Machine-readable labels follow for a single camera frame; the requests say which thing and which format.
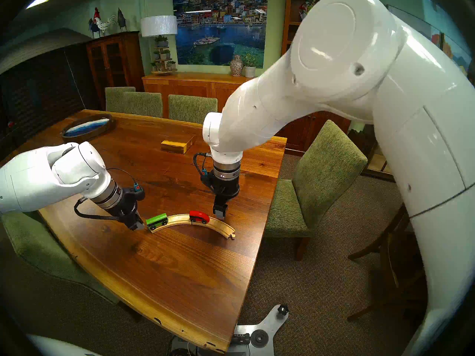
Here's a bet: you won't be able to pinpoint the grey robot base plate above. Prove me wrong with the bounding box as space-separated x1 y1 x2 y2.
228 304 290 356

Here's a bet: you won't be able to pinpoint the tiered wooden plant stand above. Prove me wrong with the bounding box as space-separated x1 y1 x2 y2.
150 35 178 76

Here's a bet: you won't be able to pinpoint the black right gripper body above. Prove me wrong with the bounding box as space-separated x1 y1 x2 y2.
212 178 240 205

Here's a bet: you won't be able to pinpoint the white rooster figurine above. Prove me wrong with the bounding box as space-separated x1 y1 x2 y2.
95 15 118 36

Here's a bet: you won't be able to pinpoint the abstract landscape painting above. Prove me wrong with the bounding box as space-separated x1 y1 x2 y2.
443 34 472 76
427 23 443 46

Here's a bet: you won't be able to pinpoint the green frog figurine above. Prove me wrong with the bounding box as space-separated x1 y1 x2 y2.
299 0 318 20

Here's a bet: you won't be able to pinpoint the round tray with blue inlay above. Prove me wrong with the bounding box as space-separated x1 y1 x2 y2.
60 113 114 142

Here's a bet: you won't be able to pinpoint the dark glass-door cabinet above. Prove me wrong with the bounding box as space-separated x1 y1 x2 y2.
86 31 145 110

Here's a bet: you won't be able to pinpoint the dark sideboard with glass doors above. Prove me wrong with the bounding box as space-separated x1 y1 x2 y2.
356 122 394 181

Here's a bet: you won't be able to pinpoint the light wooden sideboard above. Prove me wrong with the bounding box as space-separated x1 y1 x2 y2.
142 72 247 119

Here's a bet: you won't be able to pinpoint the tall wooden bookshelf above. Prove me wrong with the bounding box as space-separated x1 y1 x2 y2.
273 0 351 156

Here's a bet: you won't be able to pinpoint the harbour town wall picture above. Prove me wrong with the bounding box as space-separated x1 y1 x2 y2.
173 0 268 66

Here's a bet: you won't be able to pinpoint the white lamp shade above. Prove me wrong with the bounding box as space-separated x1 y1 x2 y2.
140 15 178 37

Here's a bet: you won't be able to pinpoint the dark wooden chair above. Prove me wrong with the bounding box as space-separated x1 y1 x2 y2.
347 203 427 320

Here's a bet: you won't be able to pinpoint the blue and red rooster figurine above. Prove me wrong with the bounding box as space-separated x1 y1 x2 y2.
88 7 102 39

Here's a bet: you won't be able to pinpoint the green toy train car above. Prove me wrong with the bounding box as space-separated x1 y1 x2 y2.
145 213 168 232

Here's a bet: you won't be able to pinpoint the plant in white pot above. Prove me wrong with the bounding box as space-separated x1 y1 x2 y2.
242 52 257 78

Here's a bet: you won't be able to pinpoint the green upholstered dining chair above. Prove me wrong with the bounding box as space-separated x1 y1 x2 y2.
265 120 368 261
105 87 136 113
0 211 141 322
168 95 218 124
124 92 164 118

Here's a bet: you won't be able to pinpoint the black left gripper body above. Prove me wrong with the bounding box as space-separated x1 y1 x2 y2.
109 190 140 228

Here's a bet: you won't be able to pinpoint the curved wooden train track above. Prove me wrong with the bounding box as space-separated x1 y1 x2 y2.
191 215 237 240
148 214 193 234

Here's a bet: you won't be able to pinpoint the black braided cable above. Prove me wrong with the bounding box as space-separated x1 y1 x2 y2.
73 198 120 221
193 153 216 192

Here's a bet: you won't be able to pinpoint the flat wooden box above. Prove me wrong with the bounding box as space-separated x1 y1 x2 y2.
161 133 196 154

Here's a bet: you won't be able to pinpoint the dark slatted window blinds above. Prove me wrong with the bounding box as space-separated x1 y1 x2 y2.
0 44 101 141

